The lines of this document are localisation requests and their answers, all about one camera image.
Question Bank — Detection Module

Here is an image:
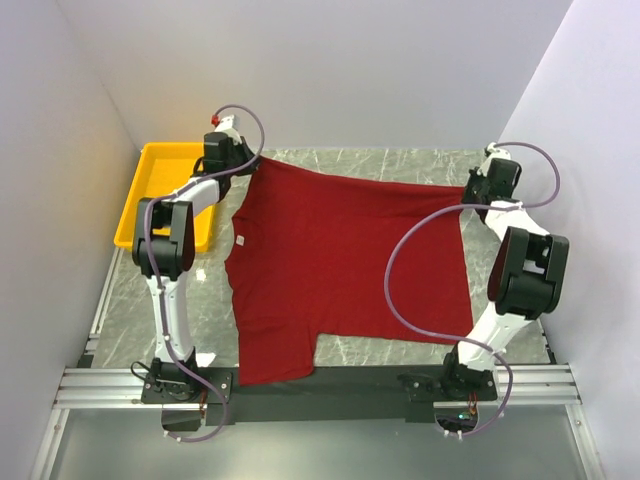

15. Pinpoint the red t shirt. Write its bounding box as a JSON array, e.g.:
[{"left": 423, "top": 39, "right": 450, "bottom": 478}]
[{"left": 225, "top": 159, "right": 473, "bottom": 385}]

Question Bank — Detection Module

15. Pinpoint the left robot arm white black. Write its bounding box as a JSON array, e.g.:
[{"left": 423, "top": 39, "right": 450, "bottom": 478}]
[{"left": 132, "top": 126, "right": 260, "bottom": 403}]

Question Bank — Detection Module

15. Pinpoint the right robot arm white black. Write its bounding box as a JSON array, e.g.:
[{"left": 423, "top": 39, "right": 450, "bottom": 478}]
[{"left": 440, "top": 145, "right": 569, "bottom": 400}]

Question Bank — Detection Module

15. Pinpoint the yellow plastic tray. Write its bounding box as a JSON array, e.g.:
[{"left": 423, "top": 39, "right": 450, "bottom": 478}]
[{"left": 114, "top": 142, "right": 219, "bottom": 253}]

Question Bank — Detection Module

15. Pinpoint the black base beam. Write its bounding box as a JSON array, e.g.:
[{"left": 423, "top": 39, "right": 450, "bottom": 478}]
[{"left": 141, "top": 364, "right": 498, "bottom": 426}]

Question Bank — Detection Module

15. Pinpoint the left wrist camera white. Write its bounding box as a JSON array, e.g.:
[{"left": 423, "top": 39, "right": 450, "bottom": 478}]
[{"left": 211, "top": 114, "right": 239, "bottom": 134}]

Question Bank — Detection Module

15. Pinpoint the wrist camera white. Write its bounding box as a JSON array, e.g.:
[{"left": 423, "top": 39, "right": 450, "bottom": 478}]
[
  {"left": 484, "top": 142, "right": 512, "bottom": 160},
  {"left": 211, "top": 114, "right": 239, "bottom": 134}
]

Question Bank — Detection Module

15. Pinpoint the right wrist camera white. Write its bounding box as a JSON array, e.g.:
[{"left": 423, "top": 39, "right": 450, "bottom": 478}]
[{"left": 484, "top": 142, "right": 512, "bottom": 160}]

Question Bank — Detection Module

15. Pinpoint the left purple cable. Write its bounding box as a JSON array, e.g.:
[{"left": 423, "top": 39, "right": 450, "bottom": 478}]
[{"left": 130, "top": 103, "right": 266, "bottom": 445}]

